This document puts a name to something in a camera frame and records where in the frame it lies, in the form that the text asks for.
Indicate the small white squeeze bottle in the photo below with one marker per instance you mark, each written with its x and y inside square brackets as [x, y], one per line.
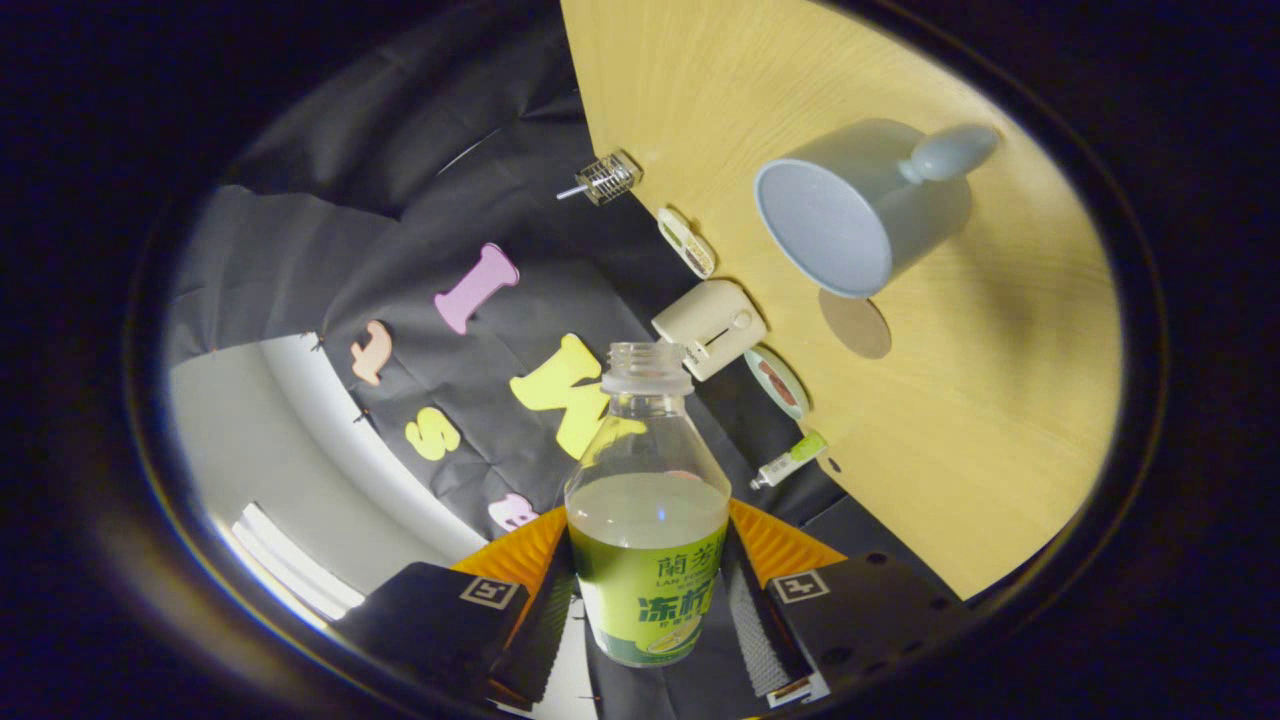
[795, 458]

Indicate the pale straw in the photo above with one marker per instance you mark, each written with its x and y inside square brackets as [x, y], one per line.
[572, 191]

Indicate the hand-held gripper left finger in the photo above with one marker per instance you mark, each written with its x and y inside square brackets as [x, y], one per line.
[548, 640]

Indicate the cream toaster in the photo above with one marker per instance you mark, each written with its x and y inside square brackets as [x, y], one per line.
[710, 325]

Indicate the black backdrop cloth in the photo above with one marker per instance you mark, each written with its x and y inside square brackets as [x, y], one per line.
[400, 200]

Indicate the wooden table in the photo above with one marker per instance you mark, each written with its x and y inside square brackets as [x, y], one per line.
[1000, 400]

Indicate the grey plate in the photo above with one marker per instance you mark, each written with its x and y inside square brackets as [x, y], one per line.
[795, 405]

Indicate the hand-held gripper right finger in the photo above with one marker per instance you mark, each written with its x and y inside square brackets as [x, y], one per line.
[765, 650]

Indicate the pale blue cup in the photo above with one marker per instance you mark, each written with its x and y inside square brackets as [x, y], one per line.
[900, 220]

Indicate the ceiling light panel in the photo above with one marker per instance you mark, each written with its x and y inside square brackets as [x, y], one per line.
[290, 570]

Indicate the round brown coaster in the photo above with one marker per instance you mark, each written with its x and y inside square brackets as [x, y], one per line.
[860, 330]

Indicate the green label juice bottle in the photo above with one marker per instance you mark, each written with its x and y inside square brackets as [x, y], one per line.
[645, 600]

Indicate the white snack tray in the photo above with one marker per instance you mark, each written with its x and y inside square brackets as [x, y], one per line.
[688, 245]

